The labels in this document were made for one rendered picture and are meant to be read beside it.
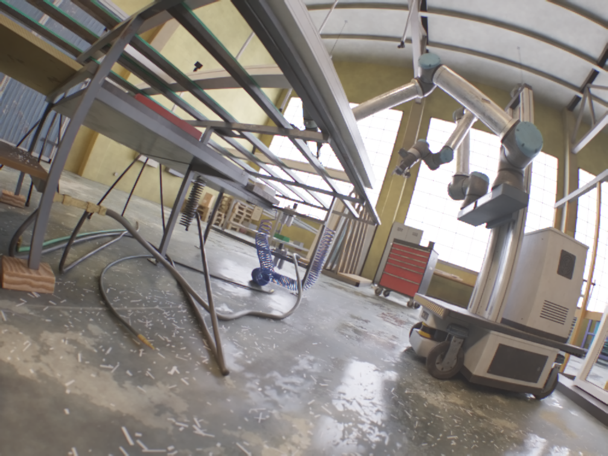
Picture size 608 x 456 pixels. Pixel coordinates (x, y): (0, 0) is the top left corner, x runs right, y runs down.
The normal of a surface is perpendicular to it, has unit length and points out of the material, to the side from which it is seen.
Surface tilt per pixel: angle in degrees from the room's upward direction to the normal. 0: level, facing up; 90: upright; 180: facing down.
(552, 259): 90
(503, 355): 90
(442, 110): 90
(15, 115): 90
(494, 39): 180
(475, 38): 180
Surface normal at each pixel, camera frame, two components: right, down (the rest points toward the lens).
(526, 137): -0.30, -0.12
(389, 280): -0.65, -0.29
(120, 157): 0.87, 0.29
